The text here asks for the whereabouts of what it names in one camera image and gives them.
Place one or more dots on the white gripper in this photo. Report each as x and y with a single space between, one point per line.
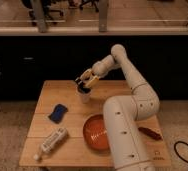
98 69

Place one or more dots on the wooden table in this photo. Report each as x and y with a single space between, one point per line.
74 152

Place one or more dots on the black office chair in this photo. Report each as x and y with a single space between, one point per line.
46 10

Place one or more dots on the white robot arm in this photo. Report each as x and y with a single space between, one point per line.
121 112

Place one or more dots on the red bowl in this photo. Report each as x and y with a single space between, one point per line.
95 134

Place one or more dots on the blue sponge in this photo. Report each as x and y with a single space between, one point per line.
58 113

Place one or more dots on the translucent ceramic cup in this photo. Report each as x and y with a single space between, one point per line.
84 97

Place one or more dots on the white tube bottle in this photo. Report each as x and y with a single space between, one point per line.
50 142

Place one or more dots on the black eraser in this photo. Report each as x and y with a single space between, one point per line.
81 87

